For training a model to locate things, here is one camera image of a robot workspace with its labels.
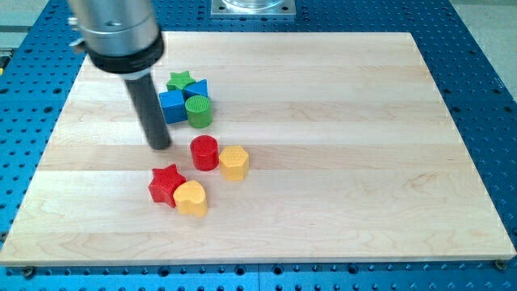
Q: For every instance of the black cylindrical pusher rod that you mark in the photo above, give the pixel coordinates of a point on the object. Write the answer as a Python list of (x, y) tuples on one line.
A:
[(148, 108)]

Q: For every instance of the yellow hexagon block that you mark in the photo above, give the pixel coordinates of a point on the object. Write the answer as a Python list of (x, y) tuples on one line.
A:
[(234, 163)]

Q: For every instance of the yellow heart block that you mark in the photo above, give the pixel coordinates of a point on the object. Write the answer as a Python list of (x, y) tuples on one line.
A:
[(190, 198)]

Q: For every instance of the green star block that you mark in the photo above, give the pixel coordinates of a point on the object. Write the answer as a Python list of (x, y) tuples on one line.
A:
[(179, 80)]

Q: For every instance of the blue cube block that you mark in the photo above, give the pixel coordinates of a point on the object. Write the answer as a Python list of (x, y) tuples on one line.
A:
[(173, 106)]

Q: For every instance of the blue triangle block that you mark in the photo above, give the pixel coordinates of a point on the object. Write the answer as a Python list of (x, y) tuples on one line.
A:
[(196, 88)]

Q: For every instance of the green cylinder block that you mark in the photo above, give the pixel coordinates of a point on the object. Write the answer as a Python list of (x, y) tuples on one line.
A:
[(199, 111)]

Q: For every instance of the red cylinder block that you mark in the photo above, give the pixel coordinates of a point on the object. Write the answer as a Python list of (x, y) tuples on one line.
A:
[(205, 153)]

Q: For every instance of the red star block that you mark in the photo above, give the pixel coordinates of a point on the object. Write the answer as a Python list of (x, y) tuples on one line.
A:
[(164, 183)]

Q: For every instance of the blue perforated metal base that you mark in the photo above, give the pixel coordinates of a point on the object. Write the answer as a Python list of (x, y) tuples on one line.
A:
[(42, 71)]

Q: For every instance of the silver robot mounting plate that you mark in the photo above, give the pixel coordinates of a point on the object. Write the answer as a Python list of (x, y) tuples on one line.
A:
[(253, 8)]

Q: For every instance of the light wooden board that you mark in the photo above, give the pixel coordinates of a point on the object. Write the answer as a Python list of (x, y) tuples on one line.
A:
[(354, 157)]

